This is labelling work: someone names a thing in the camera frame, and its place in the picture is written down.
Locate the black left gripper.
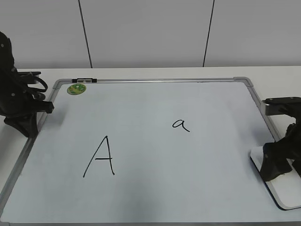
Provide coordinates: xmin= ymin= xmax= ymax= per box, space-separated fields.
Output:
xmin=0 ymin=90 xmax=54 ymax=137

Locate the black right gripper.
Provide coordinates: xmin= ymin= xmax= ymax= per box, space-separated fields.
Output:
xmin=260 ymin=119 xmax=301 ymax=182

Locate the white whiteboard eraser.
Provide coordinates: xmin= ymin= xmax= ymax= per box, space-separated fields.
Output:
xmin=249 ymin=146 xmax=301 ymax=210

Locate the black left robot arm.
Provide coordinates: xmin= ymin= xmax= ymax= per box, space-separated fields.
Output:
xmin=0 ymin=32 xmax=54 ymax=138

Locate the green round magnet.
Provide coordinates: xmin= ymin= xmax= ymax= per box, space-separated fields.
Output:
xmin=67 ymin=83 xmax=87 ymax=96

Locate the white magnetic whiteboard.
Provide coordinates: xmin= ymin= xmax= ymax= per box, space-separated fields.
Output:
xmin=0 ymin=78 xmax=301 ymax=224

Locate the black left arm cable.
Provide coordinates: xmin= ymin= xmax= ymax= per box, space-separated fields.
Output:
xmin=14 ymin=76 xmax=49 ymax=101

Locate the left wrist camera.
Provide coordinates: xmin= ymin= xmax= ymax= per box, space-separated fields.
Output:
xmin=18 ymin=71 xmax=41 ymax=84

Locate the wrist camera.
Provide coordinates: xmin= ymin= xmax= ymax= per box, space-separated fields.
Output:
xmin=18 ymin=71 xmax=41 ymax=84
xmin=262 ymin=97 xmax=301 ymax=118

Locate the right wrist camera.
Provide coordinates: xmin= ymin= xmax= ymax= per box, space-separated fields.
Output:
xmin=262 ymin=97 xmax=301 ymax=118

